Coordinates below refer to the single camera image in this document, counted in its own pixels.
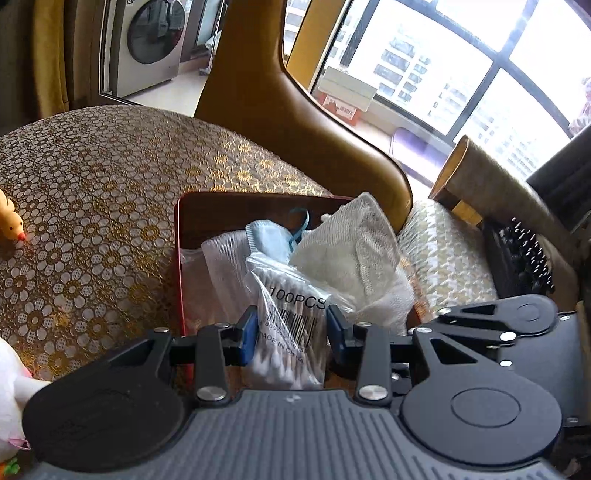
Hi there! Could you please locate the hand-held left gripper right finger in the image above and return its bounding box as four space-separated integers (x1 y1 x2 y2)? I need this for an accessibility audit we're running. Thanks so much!
326 306 481 407

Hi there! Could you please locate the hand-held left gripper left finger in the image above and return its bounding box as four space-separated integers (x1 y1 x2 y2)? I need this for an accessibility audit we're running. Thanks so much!
108 305 258 406

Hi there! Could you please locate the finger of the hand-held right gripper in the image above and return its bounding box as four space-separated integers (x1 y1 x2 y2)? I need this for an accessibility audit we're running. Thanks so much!
409 302 517 365

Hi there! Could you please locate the bag of cotton swabs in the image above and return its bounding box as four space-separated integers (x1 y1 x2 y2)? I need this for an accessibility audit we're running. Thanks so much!
244 255 332 391

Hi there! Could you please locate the white gauze cloth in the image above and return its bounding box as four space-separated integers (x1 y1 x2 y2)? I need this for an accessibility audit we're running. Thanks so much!
290 192 415 334

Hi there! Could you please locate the blue face mask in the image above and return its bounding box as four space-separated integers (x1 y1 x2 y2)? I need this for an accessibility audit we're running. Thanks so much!
246 209 311 260

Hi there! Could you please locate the red box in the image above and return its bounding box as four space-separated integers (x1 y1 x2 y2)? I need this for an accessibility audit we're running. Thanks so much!
175 191 426 367

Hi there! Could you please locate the black beaded seat cushion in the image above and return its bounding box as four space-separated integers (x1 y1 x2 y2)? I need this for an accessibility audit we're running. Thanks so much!
482 217 556 300

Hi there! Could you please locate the brown wooden chair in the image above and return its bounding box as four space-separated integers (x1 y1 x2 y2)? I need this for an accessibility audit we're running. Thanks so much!
428 135 579 306

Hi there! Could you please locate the purple mat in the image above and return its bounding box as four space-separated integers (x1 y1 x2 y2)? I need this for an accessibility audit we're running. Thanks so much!
390 128 456 172

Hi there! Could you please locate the brown leather chair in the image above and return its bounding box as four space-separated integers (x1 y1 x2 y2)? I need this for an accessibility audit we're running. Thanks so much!
193 0 500 325

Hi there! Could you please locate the cardboard box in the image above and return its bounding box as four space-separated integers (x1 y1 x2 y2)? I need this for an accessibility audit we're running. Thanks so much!
318 66 378 126

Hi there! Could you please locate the grey plush mouse toy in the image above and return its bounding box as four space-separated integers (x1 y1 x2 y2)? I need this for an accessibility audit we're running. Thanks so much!
0 337 52 459

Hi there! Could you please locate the yellow duck toy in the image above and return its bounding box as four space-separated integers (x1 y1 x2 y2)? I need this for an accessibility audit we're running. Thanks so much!
0 186 27 243

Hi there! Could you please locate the silver washing machine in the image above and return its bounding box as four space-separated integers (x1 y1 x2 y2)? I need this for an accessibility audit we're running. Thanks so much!
108 0 184 99

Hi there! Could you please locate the yellow curtain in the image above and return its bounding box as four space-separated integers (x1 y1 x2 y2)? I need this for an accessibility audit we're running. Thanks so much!
32 0 71 119

